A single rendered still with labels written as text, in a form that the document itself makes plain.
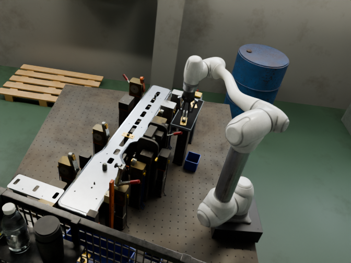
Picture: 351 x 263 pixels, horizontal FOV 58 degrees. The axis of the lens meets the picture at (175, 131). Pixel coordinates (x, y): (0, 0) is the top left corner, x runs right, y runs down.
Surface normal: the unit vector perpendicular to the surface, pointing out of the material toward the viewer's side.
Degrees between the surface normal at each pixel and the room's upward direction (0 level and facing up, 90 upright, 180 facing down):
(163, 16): 90
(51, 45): 90
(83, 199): 0
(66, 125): 0
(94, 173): 0
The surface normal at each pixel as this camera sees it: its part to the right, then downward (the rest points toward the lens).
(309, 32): -0.03, 0.63
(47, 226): 0.13, -0.76
